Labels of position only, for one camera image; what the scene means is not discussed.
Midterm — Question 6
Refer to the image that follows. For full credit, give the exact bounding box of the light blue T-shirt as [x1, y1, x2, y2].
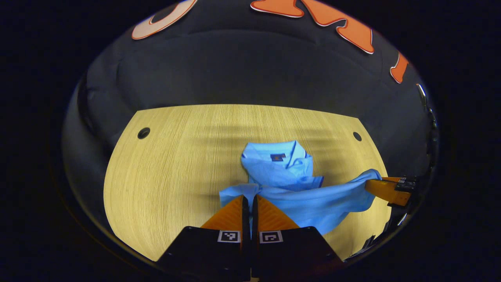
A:
[219, 140, 383, 236]

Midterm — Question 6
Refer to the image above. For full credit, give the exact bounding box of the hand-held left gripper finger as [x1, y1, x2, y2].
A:
[157, 195, 251, 282]
[251, 195, 346, 281]

